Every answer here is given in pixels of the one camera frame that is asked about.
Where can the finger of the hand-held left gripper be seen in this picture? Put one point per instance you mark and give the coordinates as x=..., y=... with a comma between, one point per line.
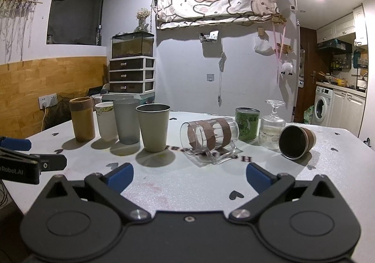
x=16, y=144
x=49, y=163

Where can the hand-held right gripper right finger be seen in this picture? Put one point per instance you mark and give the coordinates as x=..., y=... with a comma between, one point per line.
x=258, y=177

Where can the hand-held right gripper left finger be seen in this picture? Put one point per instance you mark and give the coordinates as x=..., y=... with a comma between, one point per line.
x=120, y=177

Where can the clear glass mug brown bands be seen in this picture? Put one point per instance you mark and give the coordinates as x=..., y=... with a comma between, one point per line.
x=211, y=137

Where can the brown cup with dark inside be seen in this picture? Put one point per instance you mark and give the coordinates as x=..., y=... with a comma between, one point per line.
x=296, y=143

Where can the tall brown bamboo cup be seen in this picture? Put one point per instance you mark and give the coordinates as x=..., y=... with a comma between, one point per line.
x=82, y=122

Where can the green printed tin cup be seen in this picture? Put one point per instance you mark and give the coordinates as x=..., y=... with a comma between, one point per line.
x=247, y=125

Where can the white printed paper cup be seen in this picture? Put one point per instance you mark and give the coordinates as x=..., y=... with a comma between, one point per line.
x=106, y=125

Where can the grey translucent plastic cup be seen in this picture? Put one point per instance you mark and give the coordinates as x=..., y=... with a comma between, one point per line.
x=126, y=122

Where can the pale green metal-rim cup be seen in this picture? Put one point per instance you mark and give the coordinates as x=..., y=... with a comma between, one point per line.
x=153, y=131

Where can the clear ribbed glass goblet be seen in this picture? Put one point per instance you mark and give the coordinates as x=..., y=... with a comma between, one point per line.
x=271, y=131

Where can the white storage box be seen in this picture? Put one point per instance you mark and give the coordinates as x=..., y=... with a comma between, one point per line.
x=129, y=98

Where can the green plastic bag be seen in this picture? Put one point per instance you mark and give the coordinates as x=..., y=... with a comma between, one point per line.
x=308, y=115

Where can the white washing machine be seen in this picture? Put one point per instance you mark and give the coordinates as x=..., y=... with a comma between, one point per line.
x=322, y=106

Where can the white three-drawer storage unit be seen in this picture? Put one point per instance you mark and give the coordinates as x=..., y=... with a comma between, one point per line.
x=131, y=75

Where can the white sheep plush toy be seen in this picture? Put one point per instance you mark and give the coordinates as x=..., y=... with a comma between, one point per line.
x=287, y=69

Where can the white lower kitchen cabinet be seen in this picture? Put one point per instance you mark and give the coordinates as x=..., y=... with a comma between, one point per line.
x=348, y=110

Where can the white hanging pouch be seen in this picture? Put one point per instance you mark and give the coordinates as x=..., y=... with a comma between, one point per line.
x=263, y=46

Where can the brown wooden door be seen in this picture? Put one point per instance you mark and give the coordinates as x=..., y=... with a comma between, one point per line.
x=307, y=55

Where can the glass fish tank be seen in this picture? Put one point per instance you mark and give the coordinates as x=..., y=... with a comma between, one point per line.
x=132, y=46

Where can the dark window curtain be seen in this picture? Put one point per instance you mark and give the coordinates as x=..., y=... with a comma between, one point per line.
x=76, y=8

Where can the black range hood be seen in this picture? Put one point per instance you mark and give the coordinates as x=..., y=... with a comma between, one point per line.
x=334, y=45

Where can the dried flower bouquet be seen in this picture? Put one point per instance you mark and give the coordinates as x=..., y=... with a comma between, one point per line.
x=143, y=18

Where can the white upper kitchen cabinets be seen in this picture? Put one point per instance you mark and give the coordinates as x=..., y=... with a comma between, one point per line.
x=337, y=27

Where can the cartoon printed cloth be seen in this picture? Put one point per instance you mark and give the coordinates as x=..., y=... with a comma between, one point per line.
x=216, y=2

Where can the white wall socket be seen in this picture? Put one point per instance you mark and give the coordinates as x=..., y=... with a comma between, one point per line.
x=47, y=101

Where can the small wall hook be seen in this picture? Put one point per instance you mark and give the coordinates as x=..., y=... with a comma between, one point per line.
x=210, y=77

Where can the white macrame wall hanging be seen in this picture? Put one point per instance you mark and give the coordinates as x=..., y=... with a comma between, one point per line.
x=11, y=17

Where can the small clear wall shelf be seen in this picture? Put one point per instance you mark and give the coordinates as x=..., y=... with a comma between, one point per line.
x=209, y=37

